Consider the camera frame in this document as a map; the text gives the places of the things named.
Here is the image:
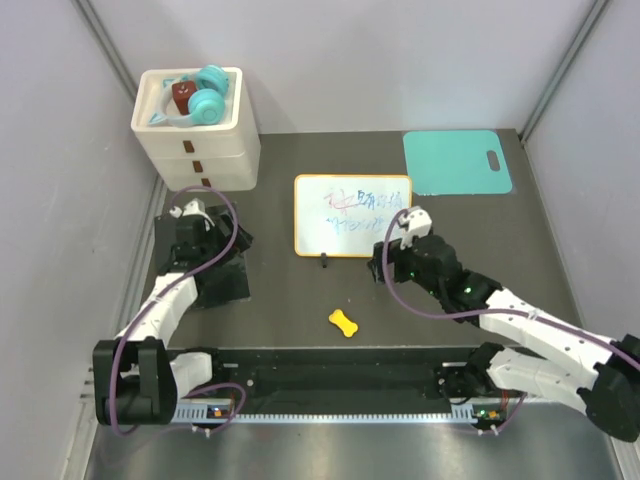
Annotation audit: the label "brown cube toy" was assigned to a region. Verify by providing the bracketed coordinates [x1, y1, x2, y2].
[171, 80, 197, 116]

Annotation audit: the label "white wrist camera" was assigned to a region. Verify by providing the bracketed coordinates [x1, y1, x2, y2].
[397, 206, 432, 250]
[169, 198, 208, 219]

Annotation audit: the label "white drawer storage box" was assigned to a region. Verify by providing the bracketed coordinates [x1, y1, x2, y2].
[131, 67, 261, 192]

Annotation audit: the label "grey slotted cable duct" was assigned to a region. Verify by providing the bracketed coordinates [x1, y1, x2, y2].
[171, 402, 506, 426]

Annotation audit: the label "black mat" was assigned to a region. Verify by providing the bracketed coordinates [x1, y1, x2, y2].
[154, 205, 253, 309]

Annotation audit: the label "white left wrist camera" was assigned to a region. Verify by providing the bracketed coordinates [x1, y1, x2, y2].
[169, 198, 208, 219]

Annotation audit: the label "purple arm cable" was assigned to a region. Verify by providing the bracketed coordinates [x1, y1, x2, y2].
[112, 185, 247, 437]
[380, 208, 640, 435]

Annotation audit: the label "yellow bone shaped eraser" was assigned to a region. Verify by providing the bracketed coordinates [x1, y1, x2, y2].
[328, 309, 359, 338]

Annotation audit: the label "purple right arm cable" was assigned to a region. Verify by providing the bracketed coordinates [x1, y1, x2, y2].
[380, 208, 640, 435]

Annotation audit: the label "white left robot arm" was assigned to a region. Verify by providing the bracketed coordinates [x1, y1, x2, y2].
[92, 209, 252, 436]

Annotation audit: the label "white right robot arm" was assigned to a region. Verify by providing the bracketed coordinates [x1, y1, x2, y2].
[368, 234, 639, 442]

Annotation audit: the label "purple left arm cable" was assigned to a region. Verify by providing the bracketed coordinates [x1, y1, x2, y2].
[112, 185, 247, 437]

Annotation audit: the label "teal headphones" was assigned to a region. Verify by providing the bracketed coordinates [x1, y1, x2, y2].
[148, 65, 230, 128]

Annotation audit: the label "yellow framed whiteboard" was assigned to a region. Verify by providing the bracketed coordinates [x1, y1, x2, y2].
[294, 174, 412, 258]

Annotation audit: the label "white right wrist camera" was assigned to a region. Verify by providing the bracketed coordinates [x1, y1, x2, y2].
[397, 206, 432, 250]

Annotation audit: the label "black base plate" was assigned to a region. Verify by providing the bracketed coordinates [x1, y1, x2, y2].
[192, 346, 510, 416]

